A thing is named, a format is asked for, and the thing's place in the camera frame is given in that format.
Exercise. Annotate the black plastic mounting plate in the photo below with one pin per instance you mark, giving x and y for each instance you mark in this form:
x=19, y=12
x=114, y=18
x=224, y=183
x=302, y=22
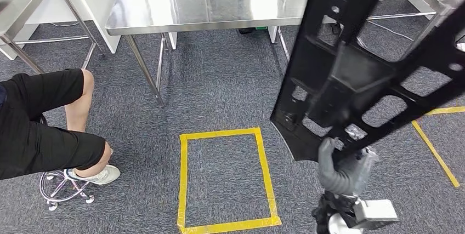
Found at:
x=348, y=80

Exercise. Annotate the stainless steel workbench table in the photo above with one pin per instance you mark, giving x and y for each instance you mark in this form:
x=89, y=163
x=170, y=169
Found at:
x=203, y=0

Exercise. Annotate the yellow floor tape rectangle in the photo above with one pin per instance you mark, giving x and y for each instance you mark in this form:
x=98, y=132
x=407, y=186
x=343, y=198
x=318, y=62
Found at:
x=221, y=135
x=436, y=154

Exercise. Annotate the person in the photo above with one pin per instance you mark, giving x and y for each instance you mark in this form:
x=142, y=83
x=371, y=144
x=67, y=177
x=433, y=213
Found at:
x=36, y=134

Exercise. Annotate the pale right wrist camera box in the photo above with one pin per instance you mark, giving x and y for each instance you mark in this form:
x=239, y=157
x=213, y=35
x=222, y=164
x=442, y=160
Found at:
x=376, y=212

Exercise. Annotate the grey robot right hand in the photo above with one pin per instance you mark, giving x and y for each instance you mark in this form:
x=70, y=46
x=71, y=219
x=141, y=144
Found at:
x=363, y=170

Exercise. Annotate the black and green floor box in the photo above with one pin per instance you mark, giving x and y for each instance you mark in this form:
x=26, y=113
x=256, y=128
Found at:
x=247, y=30

